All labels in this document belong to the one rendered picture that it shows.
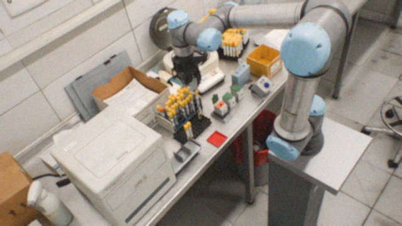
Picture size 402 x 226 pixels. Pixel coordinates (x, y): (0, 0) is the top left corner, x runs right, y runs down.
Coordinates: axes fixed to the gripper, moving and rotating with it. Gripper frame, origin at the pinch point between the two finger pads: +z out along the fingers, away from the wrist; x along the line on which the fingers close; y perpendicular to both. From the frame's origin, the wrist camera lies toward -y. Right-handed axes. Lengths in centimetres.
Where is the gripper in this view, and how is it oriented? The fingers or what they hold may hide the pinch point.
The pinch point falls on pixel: (194, 88)
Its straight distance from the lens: 141.4
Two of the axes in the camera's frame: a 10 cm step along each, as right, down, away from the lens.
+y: -6.4, 6.1, -4.6
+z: 1.1, 6.7, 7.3
